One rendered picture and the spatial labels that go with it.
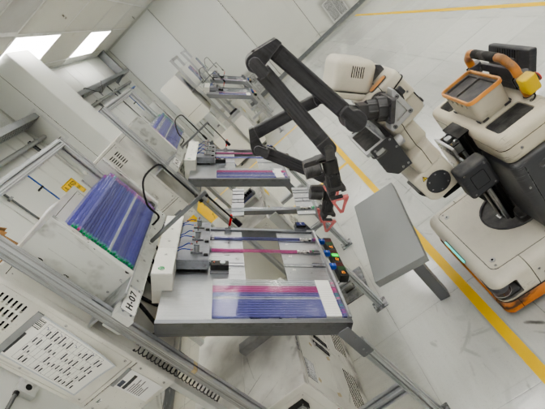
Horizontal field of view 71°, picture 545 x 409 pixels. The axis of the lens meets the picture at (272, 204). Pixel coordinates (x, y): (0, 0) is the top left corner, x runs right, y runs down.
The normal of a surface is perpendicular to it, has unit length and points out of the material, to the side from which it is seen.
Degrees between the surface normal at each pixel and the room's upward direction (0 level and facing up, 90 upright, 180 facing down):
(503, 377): 0
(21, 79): 90
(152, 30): 90
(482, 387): 0
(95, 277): 90
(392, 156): 90
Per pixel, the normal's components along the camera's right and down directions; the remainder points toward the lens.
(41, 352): 0.08, 0.42
